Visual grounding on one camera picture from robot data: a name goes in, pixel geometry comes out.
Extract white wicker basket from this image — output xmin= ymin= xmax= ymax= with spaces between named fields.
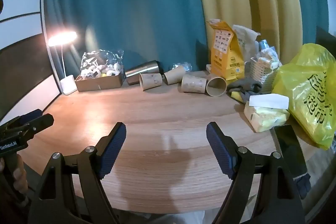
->
xmin=249 ymin=57 xmax=282 ymax=92

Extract grey cloth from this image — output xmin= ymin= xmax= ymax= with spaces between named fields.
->
xmin=227 ymin=77 xmax=263 ymax=95

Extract yellow sponge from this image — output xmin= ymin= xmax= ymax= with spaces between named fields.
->
xmin=228 ymin=91 xmax=248 ymax=104

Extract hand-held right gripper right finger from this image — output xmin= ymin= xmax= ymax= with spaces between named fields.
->
xmin=206 ymin=122 xmax=306 ymax=224

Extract shallow cardboard box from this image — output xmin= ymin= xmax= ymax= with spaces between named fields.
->
xmin=75 ymin=73 xmax=124 ymax=92

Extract yellow tissue pack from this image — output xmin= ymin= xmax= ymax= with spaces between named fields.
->
xmin=244 ymin=94 xmax=290 ymax=132

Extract black phone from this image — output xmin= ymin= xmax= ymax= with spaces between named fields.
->
xmin=274 ymin=124 xmax=309 ymax=180

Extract yellow paper bag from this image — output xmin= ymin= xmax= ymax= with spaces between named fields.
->
xmin=206 ymin=19 xmax=244 ymax=81

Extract stainless steel tumbler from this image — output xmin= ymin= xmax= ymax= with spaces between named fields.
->
xmin=125 ymin=60 xmax=160 ymax=85

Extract clear plastic wrapper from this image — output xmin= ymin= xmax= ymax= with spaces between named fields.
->
xmin=172 ymin=63 xmax=193 ymax=72

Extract clear bag of small toys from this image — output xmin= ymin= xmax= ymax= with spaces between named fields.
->
xmin=81 ymin=49 xmax=124 ymax=80

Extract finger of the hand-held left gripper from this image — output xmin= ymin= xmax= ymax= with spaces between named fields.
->
xmin=0 ymin=109 xmax=44 ymax=132
xmin=16 ymin=113 xmax=54 ymax=136

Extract white packets in basket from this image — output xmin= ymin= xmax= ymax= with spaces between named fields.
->
xmin=256 ymin=39 xmax=282 ymax=69

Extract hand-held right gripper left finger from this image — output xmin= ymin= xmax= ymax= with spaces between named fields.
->
xmin=28 ymin=122 xmax=127 ymax=224

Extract brown paper cup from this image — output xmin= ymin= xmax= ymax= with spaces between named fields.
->
xmin=181 ymin=74 xmax=208 ymax=93
xmin=163 ymin=66 xmax=186 ymax=85
xmin=205 ymin=76 xmax=227 ymax=97
xmin=139 ymin=72 xmax=163 ymax=90

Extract yellow plastic bag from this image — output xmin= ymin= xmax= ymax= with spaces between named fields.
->
xmin=272 ymin=43 xmax=336 ymax=150

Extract white desk lamp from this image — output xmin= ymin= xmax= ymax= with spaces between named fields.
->
xmin=48 ymin=31 xmax=78 ymax=96

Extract person's left hand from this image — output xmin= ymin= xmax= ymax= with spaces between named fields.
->
xmin=0 ymin=154 xmax=29 ymax=195

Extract beige paper bag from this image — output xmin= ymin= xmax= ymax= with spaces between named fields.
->
xmin=232 ymin=25 xmax=260 ymax=62

